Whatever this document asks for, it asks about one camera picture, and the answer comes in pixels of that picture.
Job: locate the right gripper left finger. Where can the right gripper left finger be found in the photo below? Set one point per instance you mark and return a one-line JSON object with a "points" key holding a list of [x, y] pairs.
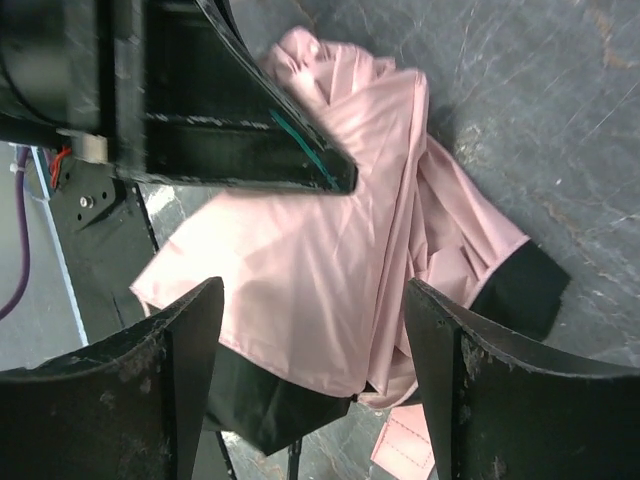
{"points": [[130, 406]]}

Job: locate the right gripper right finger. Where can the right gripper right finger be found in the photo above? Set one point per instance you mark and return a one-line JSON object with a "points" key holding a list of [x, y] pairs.
{"points": [[499, 405]]}

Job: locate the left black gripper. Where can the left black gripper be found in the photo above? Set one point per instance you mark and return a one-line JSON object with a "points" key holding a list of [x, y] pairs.
{"points": [[183, 100]]}

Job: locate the pink folding umbrella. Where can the pink folding umbrella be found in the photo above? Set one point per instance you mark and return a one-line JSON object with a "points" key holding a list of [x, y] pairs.
{"points": [[314, 284]]}

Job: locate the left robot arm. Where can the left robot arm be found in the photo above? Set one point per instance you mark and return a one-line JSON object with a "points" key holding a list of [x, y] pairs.
{"points": [[50, 92]]}

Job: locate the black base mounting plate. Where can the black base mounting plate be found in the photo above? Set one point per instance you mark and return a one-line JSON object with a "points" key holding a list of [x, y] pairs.
{"points": [[106, 239]]}

